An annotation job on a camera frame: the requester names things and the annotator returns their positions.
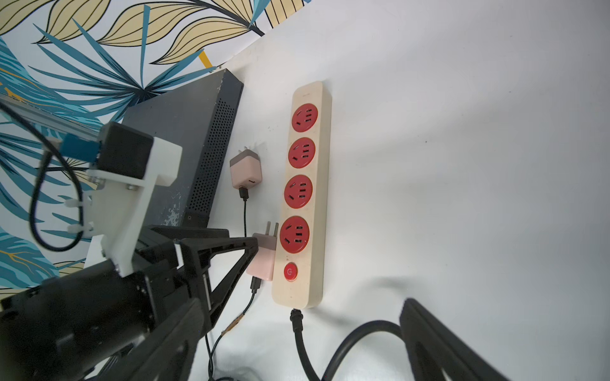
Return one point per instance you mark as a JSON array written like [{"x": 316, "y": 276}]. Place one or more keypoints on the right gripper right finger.
[{"x": 435, "y": 352}]

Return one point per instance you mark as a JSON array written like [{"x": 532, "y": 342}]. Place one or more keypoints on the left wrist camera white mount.
[{"x": 127, "y": 165}]

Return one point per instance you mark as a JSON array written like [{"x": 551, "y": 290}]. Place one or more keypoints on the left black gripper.
[{"x": 171, "y": 267}]

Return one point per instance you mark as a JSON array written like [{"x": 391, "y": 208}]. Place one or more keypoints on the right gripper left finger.
[{"x": 167, "y": 353}]

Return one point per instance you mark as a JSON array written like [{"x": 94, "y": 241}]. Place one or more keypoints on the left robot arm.
[{"x": 63, "y": 328}]

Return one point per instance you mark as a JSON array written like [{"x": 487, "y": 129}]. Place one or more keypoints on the dark grey network switch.
[{"x": 199, "y": 117}]

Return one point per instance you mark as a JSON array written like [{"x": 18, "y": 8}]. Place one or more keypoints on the beige power strip red sockets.
[{"x": 300, "y": 257}]

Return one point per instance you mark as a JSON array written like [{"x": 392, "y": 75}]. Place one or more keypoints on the pink usb charger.
[
  {"x": 245, "y": 170},
  {"x": 262, "y": 265}
]

